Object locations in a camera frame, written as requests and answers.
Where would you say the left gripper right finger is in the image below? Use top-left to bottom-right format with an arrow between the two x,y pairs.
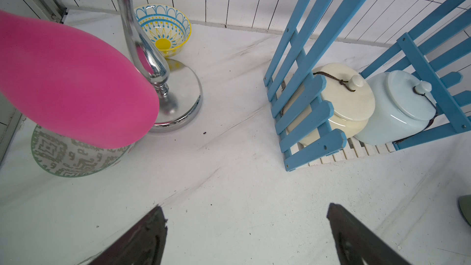
327,203 -> 409,265

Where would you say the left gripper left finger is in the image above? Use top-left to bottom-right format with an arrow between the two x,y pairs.
91,206 -> 168,265

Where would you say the green tea canister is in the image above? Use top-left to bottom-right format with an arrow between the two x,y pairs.
458,195 -> 471,225

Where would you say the light blue tea canister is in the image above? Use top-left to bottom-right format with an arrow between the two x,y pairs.
355,71 -> 437,146

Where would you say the cream tea canister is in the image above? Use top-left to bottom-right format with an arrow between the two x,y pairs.
313,63 -> 375,138

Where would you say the blue white slatted shelf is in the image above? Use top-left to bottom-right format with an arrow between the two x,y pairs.
264,0 -> 471,171

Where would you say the green patterned bowl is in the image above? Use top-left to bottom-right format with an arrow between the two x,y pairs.
31,125 -> 134,178

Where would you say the pink plastic wine glass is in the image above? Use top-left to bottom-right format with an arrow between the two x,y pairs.
1,11 -> 159,148

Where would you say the yellow blue patterned bowl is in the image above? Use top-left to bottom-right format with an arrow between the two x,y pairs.
134,4 -> 192,58

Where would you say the chrome wire glass rack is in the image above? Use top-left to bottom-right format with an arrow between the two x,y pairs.
117,0 -> 203,133

